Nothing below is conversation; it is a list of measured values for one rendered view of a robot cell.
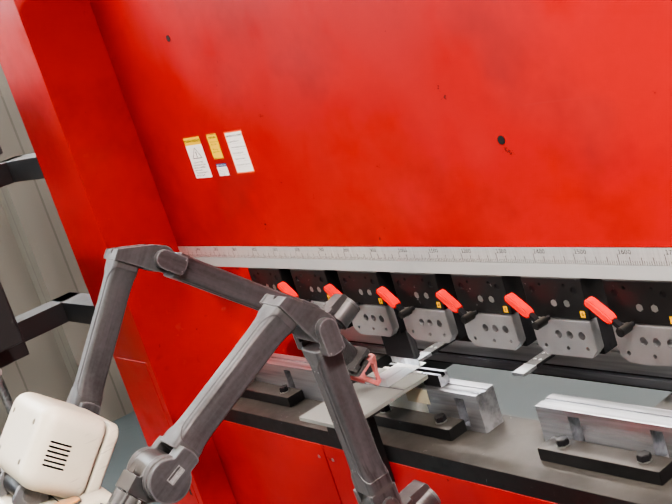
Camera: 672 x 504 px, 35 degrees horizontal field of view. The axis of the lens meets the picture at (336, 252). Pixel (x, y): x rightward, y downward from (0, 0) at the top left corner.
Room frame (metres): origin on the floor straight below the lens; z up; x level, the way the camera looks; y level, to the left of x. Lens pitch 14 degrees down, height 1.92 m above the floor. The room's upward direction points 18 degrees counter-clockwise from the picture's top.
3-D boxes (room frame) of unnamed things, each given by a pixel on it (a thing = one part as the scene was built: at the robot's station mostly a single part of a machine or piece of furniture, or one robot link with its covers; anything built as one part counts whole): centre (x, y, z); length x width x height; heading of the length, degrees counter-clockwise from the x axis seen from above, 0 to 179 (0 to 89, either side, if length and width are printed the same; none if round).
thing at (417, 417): (2.40, -0.05, 0.89); 0.30 x 0.05 x 0.03; 35
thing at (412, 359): (2.47, -0.08, 1.06); 0.10 x 0.02 x 0.10; 35
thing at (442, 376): (2.45, -0.09, 0.99); 0.20 x 0.03 x 0.03; 35
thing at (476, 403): (2.42, -0.11, 0.92); 0.39 x 0.06 x 0.10; 35
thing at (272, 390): (2.93, 0.31, 0.89); 0.30 x 0.05 x 0.03; 35
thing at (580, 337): (1.99, -0.40, 1.19); 0.15 x 0.09 x 0.17; 35
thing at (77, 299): (3.38, 0.89, 1.18); 0.40 x 0.24 x 0.07; 35
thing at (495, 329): (2.16, -0.29, 1.19); 0.15 x 0.09 x 0.17; 35
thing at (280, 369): (2.92, 0.24, 0.92); 0.50 x 0.06 x 0.10; 35
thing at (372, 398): (2.38, 0.04, 1.00); 0.26 x 0.18 x 0.01; 125
